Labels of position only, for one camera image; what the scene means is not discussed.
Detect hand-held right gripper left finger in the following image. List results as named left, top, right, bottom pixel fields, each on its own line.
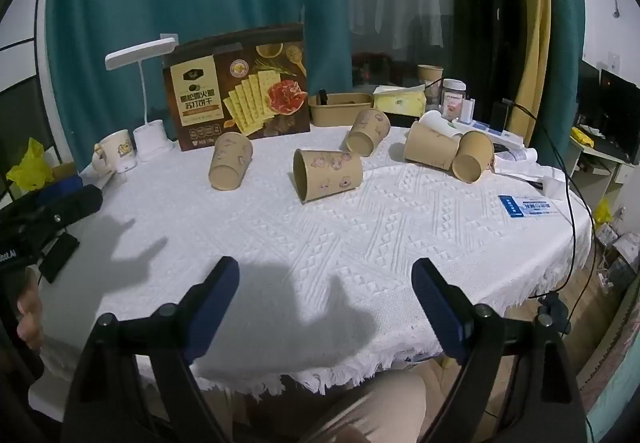
left=60, top=255, right=241, bottom=443

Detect brown rectangular paper bowl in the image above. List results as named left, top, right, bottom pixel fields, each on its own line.
left=308, top=92, right=375, bottom=127

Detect white paper cup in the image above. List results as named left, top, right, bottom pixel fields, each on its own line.
left=418, top=110, right=464, bottom=140

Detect yellow curtain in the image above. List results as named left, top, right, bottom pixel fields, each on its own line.
left=510, top=0, right=556, bottom=149

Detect white side shelf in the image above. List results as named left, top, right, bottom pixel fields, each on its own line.
left=569, top=133, right=637, bottom=211

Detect yellow packet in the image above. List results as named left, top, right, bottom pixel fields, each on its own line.
left=571, top=126, right=596, bottom=149

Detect teal curtain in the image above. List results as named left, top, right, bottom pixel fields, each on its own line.
left=45, top=0, right=353, bottom=164
left=537, top=0, right=587, bottom=169

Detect person's left hand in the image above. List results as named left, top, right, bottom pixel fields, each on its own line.
left=16, top=273, right=47, bottom=352

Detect person's beige trouser leg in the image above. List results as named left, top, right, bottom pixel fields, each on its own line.
left=295, top=369, right=441, bottom=443

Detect brown cracker box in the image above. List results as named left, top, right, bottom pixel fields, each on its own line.
left=162, top=23, right=312, bottom=152

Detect brown printed paper cup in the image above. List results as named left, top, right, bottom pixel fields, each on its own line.
left=345, top=108, right=392, bottom=158
left=208, top=132, right=254, bottom=191
left=292, top=148, right=364, bottom=204

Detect white textured tablecloth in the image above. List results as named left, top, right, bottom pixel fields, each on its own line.
left=29, top=122, right=594, bottom=397

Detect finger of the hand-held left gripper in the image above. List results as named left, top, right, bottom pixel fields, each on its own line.
left=35, top=176, right=104, bottom=230
left=38, top=232, right=80, bottom=284

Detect yellow tissue pack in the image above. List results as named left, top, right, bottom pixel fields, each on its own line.
left=373, top=84, right=427, bottom=117

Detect black monitor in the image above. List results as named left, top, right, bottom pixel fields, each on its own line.
left=580, top=59, right=640, bottom=163

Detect blue and white card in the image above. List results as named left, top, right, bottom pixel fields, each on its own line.
left=498, top=194, right=553, bottom=219

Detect black cable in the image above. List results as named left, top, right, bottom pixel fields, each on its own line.
left=500, top=98, right=599, bottom=296

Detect white-lidded jar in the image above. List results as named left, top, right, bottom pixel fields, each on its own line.
left=441, top=78, right=467, bottom=123

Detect yellow plastic bag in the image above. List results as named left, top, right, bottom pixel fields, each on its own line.
left=6, top=138, right=57, bottom=194

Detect white power strip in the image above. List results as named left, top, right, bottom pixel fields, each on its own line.
left=465, top=119, right=525, bottom=148

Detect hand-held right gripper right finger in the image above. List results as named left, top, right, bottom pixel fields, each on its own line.
left=410, top=257, right=587, bottom=443

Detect white cartoon mug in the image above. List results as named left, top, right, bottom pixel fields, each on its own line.
left=91, top=129, right=139, bottom=178

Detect white rolled papers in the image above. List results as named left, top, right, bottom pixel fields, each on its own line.
left=492, top=146, right=540, bottom=175

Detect white desk lamp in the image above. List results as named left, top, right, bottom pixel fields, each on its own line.
left=105, top=37, right=179, bottom=162

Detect black clamp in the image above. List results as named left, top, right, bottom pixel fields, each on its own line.
left=536, top=291, right=572, bottom=339

